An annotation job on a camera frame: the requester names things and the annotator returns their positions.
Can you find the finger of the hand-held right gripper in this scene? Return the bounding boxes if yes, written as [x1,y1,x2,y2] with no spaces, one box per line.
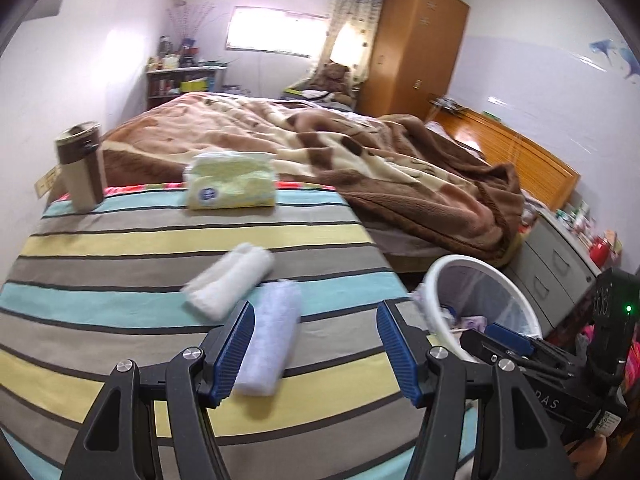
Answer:
[460,330,571,386]
[487,323,581,366]

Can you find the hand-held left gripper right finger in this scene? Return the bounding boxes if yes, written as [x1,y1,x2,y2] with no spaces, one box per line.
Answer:
[376,299,576,480]

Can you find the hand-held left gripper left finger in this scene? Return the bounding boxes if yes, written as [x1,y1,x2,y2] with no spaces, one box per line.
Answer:
[60,300,257,480]

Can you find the white foam fruit net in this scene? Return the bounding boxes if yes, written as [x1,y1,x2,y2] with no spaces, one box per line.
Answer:
[181,242,275,321]
[232,280,302,396]

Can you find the white plastic trash bin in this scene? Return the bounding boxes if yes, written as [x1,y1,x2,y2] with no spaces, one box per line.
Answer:
[412,255,543,361]

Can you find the person's right hand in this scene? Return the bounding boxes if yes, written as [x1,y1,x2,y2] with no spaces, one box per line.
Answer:
[570,435,608,480]

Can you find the red jar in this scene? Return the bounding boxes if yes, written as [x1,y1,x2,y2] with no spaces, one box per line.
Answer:
[590,240,613,268]

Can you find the grey drawer cabinet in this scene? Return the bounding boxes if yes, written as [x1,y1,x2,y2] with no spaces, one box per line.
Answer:
[502,207,603,338]

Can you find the striped bed sheet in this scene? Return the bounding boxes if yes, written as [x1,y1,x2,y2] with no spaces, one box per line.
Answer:
[0,182,476,480]

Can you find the yellow-green tissue pack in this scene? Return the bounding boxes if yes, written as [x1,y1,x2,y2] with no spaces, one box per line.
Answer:
[182,151,278,211]

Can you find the brown patterned blanket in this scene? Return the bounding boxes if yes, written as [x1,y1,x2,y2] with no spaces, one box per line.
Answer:
[102,92,526,266]

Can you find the wooden headboard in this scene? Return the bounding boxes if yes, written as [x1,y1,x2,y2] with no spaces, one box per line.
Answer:
[432,109,582,211]

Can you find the brown and beige thermos cup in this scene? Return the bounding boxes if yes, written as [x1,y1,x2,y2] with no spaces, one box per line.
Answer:
[55,121,107,213]

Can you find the cluttered storage shelf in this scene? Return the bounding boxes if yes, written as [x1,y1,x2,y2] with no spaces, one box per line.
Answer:
[146,65,228,111]

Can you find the brown teddy bear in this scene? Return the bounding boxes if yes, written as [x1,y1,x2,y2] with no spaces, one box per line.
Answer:
[312,61,353,106]

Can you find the wooden wardrobe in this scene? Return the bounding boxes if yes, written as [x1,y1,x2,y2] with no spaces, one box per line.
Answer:
[357,0,471,121]

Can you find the window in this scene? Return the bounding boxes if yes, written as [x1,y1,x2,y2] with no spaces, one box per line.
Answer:
[224,6,331,57]

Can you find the dried decorative branches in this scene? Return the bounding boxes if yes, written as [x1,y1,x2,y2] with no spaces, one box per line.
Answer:
[167,2,216,43]

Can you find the patterned curtain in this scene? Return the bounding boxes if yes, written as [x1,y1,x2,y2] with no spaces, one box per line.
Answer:
[320,0,386,96]

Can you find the wall socket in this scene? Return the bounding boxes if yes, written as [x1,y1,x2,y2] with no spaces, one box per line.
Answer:
[35,170,63,196]

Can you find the blue dolphin wall sticker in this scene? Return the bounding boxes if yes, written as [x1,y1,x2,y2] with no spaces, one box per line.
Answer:
[587,39,640,81]

